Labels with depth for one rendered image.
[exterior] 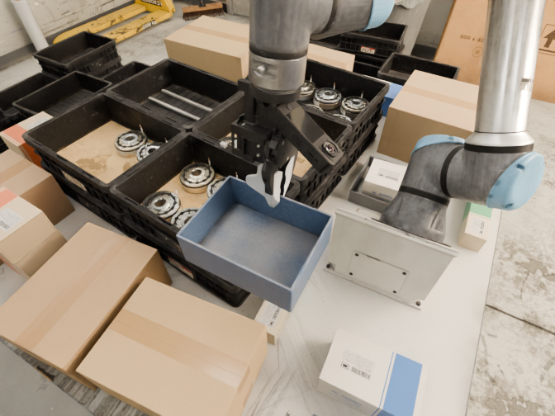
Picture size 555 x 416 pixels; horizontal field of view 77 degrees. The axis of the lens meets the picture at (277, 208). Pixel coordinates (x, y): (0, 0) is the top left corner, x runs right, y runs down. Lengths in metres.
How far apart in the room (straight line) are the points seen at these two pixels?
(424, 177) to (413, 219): 0.10
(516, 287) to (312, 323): 1.39
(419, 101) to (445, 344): 0.79
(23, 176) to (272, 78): 0.94
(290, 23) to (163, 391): 0.64
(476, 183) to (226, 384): 0.61
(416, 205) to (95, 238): 0.77
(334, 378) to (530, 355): 1.30
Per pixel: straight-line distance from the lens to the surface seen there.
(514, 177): 0.75
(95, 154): 1.28
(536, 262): 2.29
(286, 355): 0.91
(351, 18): 0.50
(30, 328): 0.91
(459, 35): 3.58
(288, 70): 0.46
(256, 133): 0.50
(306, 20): 0.45
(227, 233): 0.62
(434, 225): 0.86
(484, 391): 1.81
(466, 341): 1.03
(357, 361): 0.83
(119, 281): 0.88
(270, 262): 0.58
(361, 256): 0.90
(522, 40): 0.77
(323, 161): 0.48
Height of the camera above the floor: 1.56
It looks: 49 degrees down
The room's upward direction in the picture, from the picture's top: straight up
